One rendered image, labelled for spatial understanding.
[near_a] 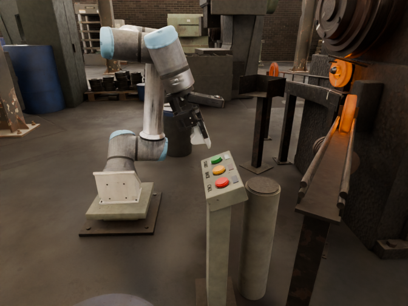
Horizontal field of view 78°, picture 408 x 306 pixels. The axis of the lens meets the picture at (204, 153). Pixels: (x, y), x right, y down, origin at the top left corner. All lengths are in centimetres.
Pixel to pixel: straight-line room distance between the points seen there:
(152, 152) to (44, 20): 313
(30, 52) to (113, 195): 292
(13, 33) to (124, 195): 772
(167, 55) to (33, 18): 375
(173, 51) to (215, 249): 64
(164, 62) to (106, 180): 91
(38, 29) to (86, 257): 347
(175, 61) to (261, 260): 76
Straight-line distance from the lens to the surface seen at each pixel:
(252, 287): 116
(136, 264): 136
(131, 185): 147
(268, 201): 88
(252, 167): 212
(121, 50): 85
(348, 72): 155
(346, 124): 110
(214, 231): 87
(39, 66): 414
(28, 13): 442
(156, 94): 144
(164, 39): 73
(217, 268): 99
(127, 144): 153
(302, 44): 860
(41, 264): 153
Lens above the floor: 98
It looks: 25 degrees down
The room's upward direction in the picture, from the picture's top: straight up
